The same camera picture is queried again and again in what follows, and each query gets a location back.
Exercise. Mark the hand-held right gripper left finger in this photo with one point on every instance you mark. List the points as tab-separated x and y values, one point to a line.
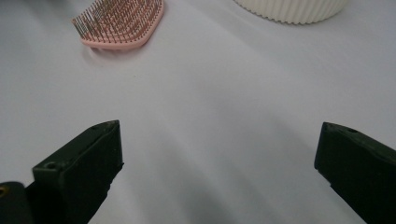
77	168

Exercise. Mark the pink hairbrush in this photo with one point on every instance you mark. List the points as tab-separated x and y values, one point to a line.
124	44

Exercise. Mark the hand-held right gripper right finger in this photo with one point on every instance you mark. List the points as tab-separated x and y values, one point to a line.
361	168

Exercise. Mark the white plastic basket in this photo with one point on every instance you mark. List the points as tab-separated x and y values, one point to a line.
295	11

